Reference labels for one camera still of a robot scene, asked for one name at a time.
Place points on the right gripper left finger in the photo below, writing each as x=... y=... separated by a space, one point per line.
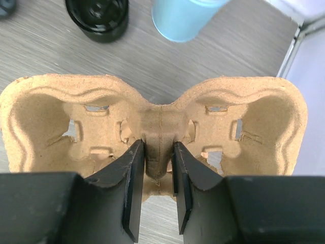
x=112 y=199

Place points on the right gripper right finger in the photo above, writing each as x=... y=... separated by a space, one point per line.
x=188 y=172

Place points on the pulp cup carrier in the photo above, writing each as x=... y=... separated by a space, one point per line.
x=82 y=123

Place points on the lidded black coffee cup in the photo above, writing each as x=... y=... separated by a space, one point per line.
x=100 y=20

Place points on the light blue straw holder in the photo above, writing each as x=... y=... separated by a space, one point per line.
x=181 y=20

